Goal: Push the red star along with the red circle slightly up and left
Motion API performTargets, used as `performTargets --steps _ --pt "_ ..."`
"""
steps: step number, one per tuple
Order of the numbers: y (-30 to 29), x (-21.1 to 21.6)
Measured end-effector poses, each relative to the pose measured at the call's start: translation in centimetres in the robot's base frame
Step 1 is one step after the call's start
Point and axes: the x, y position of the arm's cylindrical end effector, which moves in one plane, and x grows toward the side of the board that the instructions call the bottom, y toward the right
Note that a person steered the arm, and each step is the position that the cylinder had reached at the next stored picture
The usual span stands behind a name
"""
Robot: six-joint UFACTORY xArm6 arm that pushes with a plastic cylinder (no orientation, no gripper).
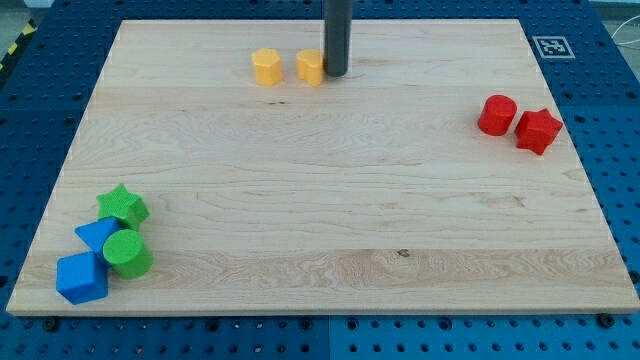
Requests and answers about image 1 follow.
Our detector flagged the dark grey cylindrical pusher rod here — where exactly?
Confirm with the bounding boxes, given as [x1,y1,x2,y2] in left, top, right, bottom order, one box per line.
[323,0,353,77]

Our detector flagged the red star block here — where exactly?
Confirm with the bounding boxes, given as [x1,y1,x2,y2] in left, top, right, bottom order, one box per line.
[515,109,564,155]

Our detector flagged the green star block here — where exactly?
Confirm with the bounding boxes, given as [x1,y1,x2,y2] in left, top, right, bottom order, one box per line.
[96,184,150,231]

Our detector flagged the yellow heart block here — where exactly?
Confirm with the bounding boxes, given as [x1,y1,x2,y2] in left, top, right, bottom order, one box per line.
[296,49,324,86]

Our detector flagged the yellow hexagon block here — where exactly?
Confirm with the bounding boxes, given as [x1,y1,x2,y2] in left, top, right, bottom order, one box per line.
[251,48,283,86]

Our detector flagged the red cylinder block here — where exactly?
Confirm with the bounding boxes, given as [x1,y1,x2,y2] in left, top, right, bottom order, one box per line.
[477,94,517,136]

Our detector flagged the light wooden board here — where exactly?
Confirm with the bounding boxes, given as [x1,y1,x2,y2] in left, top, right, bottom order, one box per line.
[7,19,639,316]

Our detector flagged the white fiducial marker tag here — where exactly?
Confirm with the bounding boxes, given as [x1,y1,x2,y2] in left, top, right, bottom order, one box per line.
[532,35,575,59]

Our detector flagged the yellow black hazard tape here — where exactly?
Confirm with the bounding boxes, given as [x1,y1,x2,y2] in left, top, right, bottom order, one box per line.
[1,18,38,74]

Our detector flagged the green cylinder block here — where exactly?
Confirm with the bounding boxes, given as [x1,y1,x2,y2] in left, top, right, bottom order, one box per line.
[103,229,154,279]

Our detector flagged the blue triangle block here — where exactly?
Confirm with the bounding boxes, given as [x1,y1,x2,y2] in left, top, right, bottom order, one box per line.
[74,217,122,267]

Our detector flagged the blue cube block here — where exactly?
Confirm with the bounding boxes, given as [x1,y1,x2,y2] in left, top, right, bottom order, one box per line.
[56,252,108,305]

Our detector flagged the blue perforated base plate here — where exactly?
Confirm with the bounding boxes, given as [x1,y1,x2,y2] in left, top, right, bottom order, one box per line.
[1,0,639,359]

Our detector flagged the white cable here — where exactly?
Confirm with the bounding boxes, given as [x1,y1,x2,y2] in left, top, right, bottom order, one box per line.
[609,14,640,50]

